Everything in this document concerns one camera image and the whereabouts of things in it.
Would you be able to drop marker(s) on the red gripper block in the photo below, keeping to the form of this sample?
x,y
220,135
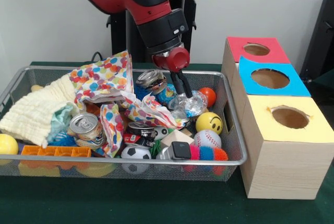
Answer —
x,y
173,59

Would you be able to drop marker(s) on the yellow smiley ball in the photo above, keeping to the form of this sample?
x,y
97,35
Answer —
x,y
209,122

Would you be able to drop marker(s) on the silver and blue can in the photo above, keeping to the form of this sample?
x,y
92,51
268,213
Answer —
x,y
154,83

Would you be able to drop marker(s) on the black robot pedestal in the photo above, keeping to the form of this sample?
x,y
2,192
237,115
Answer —
x,y
193,4

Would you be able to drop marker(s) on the red ball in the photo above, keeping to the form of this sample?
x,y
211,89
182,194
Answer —
x,y
209,96

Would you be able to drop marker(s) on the crushed silver can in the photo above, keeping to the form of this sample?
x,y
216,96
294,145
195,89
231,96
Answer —
x,y
83,125

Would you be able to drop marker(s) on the black and white soccer ball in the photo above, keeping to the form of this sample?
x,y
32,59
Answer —
x,y
135,153

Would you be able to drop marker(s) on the black flat panel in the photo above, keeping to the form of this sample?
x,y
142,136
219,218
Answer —
x,y
321,36

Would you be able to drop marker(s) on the white baseball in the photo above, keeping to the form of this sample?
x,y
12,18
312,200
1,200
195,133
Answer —
x,y
207,139

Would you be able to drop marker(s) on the cream muslin cloth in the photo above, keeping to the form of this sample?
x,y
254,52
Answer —
x,y
36,112

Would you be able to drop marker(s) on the crushed red can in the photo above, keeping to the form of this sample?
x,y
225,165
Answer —
x,y
136,139

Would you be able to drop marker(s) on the clear plastic packet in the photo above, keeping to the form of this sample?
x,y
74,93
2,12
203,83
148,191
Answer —
x,y
194,104

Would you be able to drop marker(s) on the wooden box with three holes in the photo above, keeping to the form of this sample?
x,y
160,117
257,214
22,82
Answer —
x,y
282,161

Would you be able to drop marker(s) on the rainbow spiky toy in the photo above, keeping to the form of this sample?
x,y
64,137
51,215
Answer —
x,y
207,153

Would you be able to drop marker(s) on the shallow clear bin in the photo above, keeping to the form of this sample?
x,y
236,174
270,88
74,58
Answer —
x,y
156,175

